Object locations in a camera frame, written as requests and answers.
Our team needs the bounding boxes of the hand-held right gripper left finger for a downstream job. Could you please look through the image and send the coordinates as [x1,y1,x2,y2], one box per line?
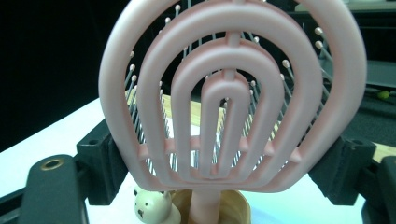
[76,119,130,206]

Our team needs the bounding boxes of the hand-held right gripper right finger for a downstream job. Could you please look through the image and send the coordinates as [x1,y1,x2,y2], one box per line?
[307,135,377,207]

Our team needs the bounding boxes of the pink hairbrush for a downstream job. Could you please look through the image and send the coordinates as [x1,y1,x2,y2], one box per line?
[98,0,368,224]

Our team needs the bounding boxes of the wooden cup with bear figurine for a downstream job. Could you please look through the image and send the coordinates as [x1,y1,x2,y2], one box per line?
[134,186,252,224]

